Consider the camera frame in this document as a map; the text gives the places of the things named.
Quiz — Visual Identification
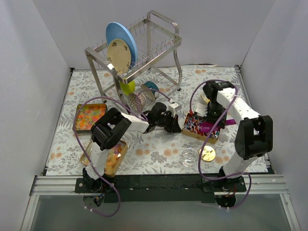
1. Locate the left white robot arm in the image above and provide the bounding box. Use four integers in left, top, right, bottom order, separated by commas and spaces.
83, 102, 181, 193

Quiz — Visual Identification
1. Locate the clear glass jar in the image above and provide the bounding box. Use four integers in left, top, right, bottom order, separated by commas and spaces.
181, 148, 199, 167

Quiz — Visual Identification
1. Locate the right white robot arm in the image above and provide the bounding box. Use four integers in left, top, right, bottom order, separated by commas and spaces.
203, 80, 273, 191

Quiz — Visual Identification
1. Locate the tin of popsicle candies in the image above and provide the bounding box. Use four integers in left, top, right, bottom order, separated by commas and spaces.
86, 140, 128, 177

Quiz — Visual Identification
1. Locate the tin of star candies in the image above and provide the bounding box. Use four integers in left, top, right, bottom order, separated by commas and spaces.
75, 103, 107, 134

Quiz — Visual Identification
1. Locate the steel dish rack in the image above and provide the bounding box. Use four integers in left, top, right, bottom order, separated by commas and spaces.
85, 10, 182, 104

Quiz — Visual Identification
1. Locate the gold jar lid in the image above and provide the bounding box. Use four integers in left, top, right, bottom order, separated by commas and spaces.
199, 145, 216, 162

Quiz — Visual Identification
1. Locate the blue plate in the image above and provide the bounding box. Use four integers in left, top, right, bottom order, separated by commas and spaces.
105, 22, 138, 74

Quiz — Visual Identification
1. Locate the cream plate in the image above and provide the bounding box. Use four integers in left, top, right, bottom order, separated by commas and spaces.
107, 38, 131, 75

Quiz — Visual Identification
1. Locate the brown patterned bowl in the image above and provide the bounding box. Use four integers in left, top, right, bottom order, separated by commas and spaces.
128, 93, 146, 113

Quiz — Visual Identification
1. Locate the tin of lollipop candies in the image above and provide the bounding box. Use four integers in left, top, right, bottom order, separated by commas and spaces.
181, 113, 213, 141

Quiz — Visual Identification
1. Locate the floral table mat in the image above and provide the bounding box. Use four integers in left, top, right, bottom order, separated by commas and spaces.
45, 66, 269, 176

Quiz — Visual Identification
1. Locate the magenta plastic scoop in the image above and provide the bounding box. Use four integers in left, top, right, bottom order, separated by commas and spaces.
199, 119, 236, 133

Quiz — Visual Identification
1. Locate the lime green bowl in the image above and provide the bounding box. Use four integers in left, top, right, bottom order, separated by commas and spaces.
119, 80, 135, 95

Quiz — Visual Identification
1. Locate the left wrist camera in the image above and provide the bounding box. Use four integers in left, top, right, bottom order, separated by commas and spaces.
168, 103, 181, 117

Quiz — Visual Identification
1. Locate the teal rimmed bowl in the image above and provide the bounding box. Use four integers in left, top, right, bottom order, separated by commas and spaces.
141, 81, 159, 101

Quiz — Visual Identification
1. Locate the yellow teal patterned bowl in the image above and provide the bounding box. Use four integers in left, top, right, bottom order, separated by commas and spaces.
201, 92, 210, 104

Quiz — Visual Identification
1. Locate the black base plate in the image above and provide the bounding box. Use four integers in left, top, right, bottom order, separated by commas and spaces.
74, 174, 247, 204

